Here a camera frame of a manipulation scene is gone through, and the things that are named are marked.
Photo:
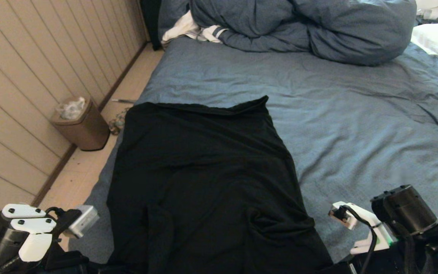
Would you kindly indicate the black left camera bracket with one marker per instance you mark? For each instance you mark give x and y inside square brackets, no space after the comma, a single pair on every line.
[61,224]

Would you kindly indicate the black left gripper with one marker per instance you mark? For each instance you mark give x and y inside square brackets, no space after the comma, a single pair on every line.
[74,266]

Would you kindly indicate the black bedside furniture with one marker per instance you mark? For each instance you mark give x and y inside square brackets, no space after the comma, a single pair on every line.
[151,23]

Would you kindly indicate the blue bed sheet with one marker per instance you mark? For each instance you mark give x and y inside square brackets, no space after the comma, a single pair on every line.
[356,114]

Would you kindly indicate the crumpled blue duvet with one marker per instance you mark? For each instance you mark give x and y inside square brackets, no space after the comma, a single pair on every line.
[337,30]

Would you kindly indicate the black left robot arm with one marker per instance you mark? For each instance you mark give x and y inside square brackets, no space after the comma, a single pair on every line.
[2,239]

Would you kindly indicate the black printed t-shirt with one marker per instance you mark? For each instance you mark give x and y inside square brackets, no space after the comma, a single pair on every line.
[203,198]

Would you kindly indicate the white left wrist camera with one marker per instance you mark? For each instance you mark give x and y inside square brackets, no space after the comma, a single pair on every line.
[84,220]

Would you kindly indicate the white striped garment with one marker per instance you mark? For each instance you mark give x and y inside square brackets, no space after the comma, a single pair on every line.
[183,28]

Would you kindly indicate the green patterned slippers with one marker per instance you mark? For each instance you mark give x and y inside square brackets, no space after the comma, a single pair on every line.
[117,122]

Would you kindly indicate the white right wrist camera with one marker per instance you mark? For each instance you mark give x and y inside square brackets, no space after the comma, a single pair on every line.
[356,219]

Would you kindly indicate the bronze trash bin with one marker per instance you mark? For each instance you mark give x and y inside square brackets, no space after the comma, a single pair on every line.
[86,133]

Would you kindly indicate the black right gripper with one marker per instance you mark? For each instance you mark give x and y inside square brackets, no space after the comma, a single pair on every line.
[378,264]

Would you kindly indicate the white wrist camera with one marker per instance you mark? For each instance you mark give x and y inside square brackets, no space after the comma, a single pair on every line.
[356,219]
[84,220]

